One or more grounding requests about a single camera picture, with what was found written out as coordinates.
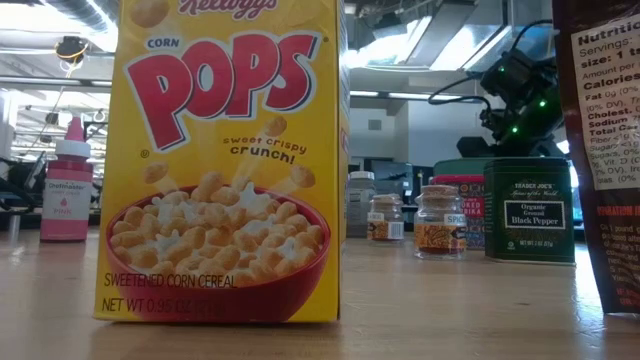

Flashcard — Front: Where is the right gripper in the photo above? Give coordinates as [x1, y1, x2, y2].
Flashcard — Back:
[457, 135, 504, 159]

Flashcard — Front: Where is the white-cap spice jar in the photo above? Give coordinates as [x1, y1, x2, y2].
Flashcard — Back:
[345, 170, 377, 239]

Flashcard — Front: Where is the pink food colouring bottle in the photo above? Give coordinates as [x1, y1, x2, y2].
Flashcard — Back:
[39, 116, 95, 244]

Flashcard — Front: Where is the teal plastic bin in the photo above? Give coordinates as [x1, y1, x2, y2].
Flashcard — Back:
[433, 157, 501, 177]

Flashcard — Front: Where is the red-lid paprika tin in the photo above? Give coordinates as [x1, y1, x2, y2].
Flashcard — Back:
[429, 173, 486, 250]

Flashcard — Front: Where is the ceiling light strip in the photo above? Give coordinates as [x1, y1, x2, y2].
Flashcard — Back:
[349, 89, 485, 104]

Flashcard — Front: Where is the cork glass spice jar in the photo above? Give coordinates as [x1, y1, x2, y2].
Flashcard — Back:
[367, 193, 405, 243]
[413, 183, 469, 261]

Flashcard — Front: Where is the dark green black pepper tin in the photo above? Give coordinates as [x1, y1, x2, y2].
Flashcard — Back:
[482, 157, 576, 265]

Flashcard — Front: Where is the brown pouch with nutrition label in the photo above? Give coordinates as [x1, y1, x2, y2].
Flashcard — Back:
[552, 0, 640, 315]

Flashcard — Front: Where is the yellow Corn Pops cereal box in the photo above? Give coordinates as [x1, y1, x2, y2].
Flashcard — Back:
[92, 0, 351, 324]

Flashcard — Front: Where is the grey tilted monitor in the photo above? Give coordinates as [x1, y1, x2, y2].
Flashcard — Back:
[22, 149, 50, 192]

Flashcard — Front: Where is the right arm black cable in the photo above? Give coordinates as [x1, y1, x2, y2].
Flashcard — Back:
[427, 19, 554, 106]

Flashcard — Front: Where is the black ceiling cord reel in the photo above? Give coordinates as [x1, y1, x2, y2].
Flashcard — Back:
[53, 35, 91, 64]

